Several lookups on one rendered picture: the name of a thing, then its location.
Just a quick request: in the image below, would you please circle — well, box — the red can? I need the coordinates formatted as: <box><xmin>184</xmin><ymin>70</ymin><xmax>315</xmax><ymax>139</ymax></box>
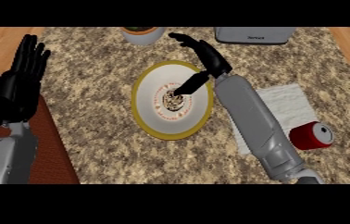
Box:
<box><xmin>289</xmin><ymin>120</ymin><xmax>336</xmax><ymax>151</ymax></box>

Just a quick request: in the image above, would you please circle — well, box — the white placemat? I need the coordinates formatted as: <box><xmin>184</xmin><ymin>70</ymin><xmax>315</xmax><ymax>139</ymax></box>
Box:
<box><xmin>231</xmin><ymin>83</ymin><xmax>321</xmax><ymax>156</ymax></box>

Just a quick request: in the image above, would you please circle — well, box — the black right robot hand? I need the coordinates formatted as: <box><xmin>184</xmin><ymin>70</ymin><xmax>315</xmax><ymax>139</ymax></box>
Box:
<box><xmin>169</xmin><ymin>32</ymin><xmax>234</xmax><ymax>97</ymax></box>

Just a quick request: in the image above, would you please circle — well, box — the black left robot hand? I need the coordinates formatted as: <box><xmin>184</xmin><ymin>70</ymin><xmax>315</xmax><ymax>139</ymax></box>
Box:
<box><xmin>0</xmin><ymin>33</ymin><xmax>52</xmax><ymax>125</ymax></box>

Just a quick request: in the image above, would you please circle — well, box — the white plant pot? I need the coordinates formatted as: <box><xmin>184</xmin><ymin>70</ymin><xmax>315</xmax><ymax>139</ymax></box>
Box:
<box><xmin>120</xmin><ymin>27</ymin><xmax>167</xmax><ymax>46</ymax></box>

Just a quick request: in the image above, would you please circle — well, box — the grey appliance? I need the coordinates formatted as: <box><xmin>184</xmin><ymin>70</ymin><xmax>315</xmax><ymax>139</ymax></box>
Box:
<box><xmin>213</xmin><ymin>27</ymin><xmax>299</xmax><ymax>45</ymax></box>

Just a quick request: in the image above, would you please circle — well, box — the yellow-rimmed white bowl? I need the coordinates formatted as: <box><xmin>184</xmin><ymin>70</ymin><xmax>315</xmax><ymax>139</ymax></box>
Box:
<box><xmin>131</xmin><ymin>59</ymin><xmax>215</xmax><ymax>142</ymax></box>

